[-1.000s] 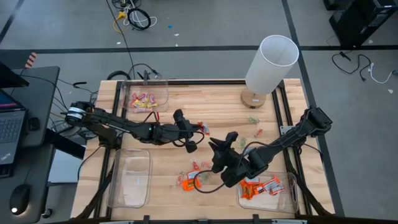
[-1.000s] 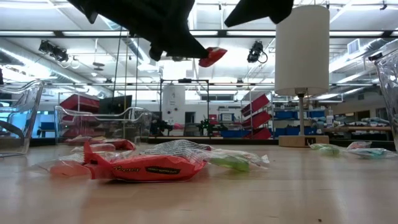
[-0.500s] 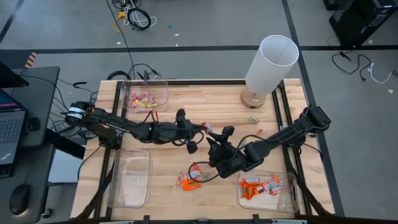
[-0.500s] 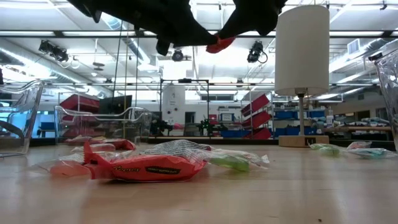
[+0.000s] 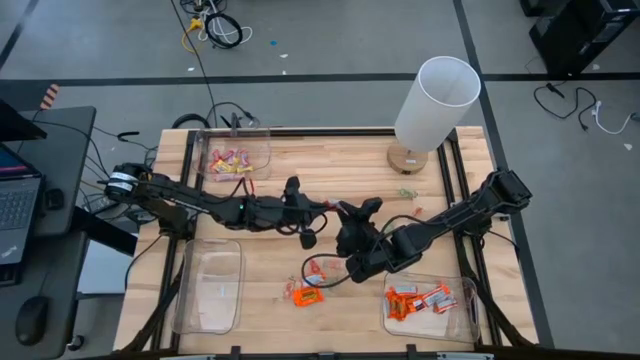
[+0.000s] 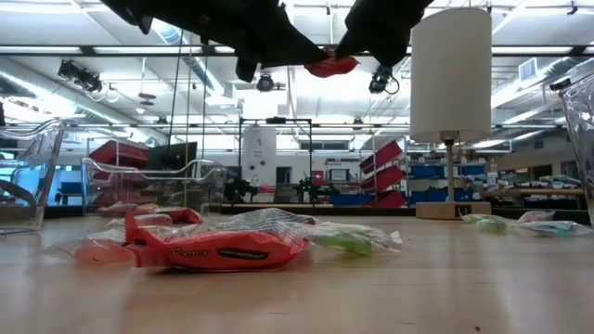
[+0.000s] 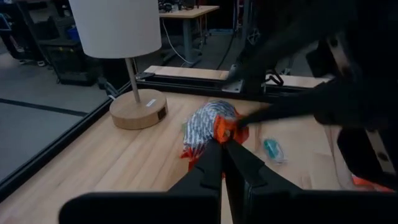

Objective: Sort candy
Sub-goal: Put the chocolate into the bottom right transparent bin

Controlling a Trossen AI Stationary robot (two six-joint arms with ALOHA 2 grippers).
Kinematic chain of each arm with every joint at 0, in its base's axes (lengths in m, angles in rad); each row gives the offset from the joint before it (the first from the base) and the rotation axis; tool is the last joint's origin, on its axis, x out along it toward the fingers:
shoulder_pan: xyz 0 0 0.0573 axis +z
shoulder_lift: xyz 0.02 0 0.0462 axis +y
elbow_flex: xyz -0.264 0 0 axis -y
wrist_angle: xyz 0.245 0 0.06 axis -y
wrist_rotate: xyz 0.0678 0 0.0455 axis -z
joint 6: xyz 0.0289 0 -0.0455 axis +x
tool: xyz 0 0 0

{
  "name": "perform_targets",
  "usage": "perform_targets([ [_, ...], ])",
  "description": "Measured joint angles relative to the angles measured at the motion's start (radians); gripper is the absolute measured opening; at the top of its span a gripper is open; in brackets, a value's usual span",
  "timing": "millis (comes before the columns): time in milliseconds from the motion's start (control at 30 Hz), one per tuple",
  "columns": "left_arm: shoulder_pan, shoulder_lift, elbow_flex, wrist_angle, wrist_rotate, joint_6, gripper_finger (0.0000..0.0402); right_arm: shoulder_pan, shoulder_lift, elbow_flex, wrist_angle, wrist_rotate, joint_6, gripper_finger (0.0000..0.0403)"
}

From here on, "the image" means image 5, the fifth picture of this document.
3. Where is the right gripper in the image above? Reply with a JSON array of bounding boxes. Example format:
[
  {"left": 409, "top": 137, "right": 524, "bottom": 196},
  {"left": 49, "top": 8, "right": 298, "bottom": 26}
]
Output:
[{"left": 335, "top": 197, "right": 396, "bottom": 284}]

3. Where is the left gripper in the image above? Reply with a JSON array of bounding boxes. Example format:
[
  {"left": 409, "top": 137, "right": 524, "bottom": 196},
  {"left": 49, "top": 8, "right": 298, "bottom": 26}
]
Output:
[{"left": 249, "top": 175, "right": 335, "bottom": 251}]

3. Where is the white red candy wrapper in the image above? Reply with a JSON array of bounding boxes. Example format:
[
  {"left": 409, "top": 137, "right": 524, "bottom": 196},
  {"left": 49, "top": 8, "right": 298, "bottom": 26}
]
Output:
[{"left": 422, "top": 283, "right": 451, "bottom": 307}]

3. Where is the clear plastic bin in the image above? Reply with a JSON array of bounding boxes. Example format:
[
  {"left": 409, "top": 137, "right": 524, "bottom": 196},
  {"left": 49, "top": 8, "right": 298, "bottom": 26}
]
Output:
[
  {"left": 192, "top": 127, "right": 274, "bottom": 182},
  {"left": 380, "top": 269, "right": 481, "bottom": 344},
  {"left": 172, "top": 238, "right": 246, "bottom": 335}
]

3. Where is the white shade table lamp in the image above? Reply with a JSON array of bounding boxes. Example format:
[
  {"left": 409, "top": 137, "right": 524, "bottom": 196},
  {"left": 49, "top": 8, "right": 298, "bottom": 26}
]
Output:
[{"left": 386, "top": 55, "right": 482, "bottom": 176}]

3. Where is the black desk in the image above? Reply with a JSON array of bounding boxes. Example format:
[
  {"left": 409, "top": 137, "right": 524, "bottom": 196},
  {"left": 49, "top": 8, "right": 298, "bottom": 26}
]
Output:
[{"left": 0, "top": 105, "right": 99, "bottom": 360}]

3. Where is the small black desk device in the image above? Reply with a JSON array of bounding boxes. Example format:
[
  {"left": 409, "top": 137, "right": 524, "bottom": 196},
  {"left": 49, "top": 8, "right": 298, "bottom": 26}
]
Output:
[{"left": 43, "top": 187, "right": 65, "bottom": 211}]

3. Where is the orange black hazard tape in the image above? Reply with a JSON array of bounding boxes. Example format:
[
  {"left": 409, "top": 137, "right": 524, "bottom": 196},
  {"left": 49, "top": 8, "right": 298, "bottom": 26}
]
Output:
[{"left": 39, "top": 83, "right": 61, "bottom": 111}]

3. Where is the black laptop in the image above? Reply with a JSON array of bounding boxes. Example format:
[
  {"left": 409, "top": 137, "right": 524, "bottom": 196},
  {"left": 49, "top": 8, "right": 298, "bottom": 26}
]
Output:
[{"left": 0, "top": 142, "right": 45, "bottom": 289}]

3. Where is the black computer mouse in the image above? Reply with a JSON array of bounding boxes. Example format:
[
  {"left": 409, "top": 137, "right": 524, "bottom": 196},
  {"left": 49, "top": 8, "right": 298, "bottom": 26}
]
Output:
[{"left": 14, "top": 295, "right": 50, "bottom": 346}]

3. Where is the black monitor back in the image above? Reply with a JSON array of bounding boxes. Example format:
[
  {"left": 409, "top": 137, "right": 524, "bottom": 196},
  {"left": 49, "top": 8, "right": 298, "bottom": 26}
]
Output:
[{"left": 0, "top": 98, "right": 49, "bottom": 142}]

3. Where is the black aluminium table frame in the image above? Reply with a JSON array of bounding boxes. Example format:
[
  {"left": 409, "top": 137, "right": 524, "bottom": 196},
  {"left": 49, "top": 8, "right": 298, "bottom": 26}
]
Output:
[{"left": 114, "top": 127, "right": 539, "bottom": 360}]

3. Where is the long black floor cable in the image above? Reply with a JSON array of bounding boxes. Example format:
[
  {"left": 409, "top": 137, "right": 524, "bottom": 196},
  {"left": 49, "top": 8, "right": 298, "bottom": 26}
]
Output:
[{"left": 169, "top": 0, "right": 217, "bottom": 129}]

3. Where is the black coiled floor cable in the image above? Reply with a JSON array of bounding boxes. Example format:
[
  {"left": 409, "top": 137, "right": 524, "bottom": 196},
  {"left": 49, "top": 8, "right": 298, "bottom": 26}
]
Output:
[{"left": 204, "top": 12, "right": 245, "bottom": 50}]

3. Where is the white floor cable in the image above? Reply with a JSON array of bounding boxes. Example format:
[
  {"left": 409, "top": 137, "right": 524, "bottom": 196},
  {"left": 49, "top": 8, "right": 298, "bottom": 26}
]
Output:
[{"left": 198, "top": 0, "right": 254, "bottom": 46}]

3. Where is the yellow floor cable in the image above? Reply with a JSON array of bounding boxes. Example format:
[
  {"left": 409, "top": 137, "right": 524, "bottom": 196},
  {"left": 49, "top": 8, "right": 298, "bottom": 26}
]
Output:
[{"left": 180, "top": 17, "right": 206, "bottom": 54}]

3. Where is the white charger cable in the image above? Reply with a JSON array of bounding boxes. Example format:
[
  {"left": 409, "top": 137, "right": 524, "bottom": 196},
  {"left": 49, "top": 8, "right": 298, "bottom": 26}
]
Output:
[{"left": 591, "top": 101, "right": 640, "bottom": 136}]

